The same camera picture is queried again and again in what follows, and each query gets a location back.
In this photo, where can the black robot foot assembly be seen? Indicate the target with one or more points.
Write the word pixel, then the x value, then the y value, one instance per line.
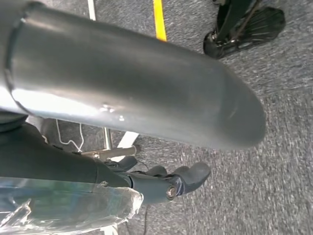
pixel 234 32

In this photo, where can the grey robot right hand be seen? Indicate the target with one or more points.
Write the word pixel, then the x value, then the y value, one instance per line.
pixel 122 81

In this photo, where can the stainless steel workbench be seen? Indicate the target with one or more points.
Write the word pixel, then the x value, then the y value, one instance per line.
pixel 115 151

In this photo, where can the shiny reflective silver cover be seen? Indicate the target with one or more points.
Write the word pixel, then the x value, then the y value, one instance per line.
pixel 73 207

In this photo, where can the yellow floor tape strip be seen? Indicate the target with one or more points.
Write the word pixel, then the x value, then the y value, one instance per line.
pixel 159 19

